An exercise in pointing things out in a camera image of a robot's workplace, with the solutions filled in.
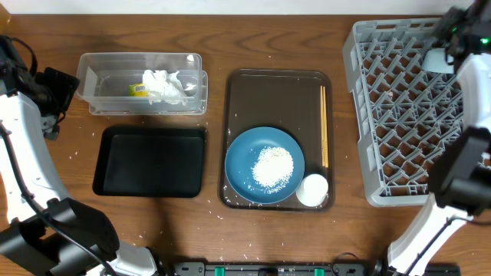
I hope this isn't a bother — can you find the light blue bowl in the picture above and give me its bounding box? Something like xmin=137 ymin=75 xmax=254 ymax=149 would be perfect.
xmin=421 ymin=48 xmax=454 ymax=74

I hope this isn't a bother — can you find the yellow snack wrapper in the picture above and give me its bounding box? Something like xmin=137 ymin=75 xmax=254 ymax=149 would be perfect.
xmin=129 ymin=83 xmax=149 ymax=97

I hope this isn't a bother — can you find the white tissue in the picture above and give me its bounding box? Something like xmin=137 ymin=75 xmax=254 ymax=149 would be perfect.
xmin=142 ymin=70 xmax=186 ymax=105

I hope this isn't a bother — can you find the wooden chopstick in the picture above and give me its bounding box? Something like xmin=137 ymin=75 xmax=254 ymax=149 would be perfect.
xmin=321 ymin=86 xmax=329 ymax=168
xmin=320 ymin=86 xmax=328 ymax=168

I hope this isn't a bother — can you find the white plastic cup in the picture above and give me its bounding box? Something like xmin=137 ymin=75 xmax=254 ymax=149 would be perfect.
xmin=295 ymin=174 xmax=329 ymax=207

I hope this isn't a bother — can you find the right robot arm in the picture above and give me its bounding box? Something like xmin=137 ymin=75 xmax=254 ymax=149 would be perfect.
xmin=373 ymin=0 xmax=490 ymax=275

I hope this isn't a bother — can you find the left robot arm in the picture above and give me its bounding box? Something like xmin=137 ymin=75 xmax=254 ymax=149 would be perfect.
xmin=1 ymin=35 xmax=162 ymax=275

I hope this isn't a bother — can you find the clear plastic waste bin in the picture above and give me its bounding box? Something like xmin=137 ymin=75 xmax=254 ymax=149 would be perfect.
xmin=77 ymin=52 xmax=208 ymax=116

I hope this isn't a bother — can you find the grey dishwasher rack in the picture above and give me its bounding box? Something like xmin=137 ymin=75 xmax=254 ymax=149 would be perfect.
xmin=342 ymin=18 xmax=463 ymax=207

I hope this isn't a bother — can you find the black plastic tray bin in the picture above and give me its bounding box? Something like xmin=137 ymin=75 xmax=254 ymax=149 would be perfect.
xmin=92 ymin=125 xmax=205 ymax=198

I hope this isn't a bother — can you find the dark brown serving tray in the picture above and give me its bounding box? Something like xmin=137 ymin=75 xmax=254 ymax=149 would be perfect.
xmin=219 ymin=69 xmax=334 ymax=212

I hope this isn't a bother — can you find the dark blue plate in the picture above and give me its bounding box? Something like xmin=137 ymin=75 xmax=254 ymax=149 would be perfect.
xmin=224 ymin=126 xmax=305 ymax=204

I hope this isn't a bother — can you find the pile of white rice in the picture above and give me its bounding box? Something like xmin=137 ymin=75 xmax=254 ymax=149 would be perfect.
xmin=251 ymin=146 xmax=294 ymax=193

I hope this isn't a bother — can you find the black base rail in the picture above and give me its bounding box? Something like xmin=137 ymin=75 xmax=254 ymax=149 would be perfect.
xmin=168 ymin=261 xmax=462 ymax=276

